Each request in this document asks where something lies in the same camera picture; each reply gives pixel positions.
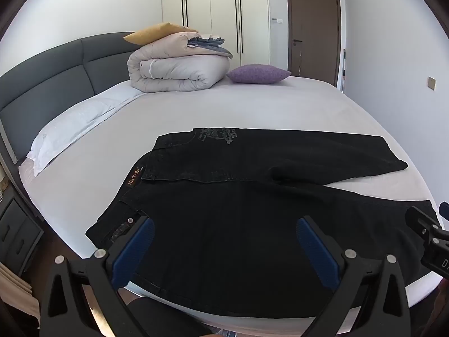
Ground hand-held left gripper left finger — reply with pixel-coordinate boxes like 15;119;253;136
42;214;157;337

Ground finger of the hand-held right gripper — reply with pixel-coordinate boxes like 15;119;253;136
404;205;444;244

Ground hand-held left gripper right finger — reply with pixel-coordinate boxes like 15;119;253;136
295;215;412;337

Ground black denim pants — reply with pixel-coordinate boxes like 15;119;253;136
85;127;443;318

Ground grey nightstand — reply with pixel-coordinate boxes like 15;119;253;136
0;186;44;278

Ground beige pleated cloth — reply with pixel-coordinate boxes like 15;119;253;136
0;261;41;337

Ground white pillow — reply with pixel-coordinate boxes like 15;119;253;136
26;79;148;178

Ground white sheeted bed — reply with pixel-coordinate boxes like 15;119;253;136
17;74;449;334

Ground folded beige duvet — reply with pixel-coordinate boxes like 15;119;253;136
126;31;234;94

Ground purple cushion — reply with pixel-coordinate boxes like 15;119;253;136
226;64;292;85

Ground grey padded headboard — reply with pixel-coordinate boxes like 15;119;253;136
0;31;141;169

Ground yellow cushion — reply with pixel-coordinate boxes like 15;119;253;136
123;23;199;47

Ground folded grey blue cloth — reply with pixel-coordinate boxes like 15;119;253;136
186;34;227;57

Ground brown door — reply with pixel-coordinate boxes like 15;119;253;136
285;0;342;88

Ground white wardrobe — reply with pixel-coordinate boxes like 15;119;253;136
161;0;269;74

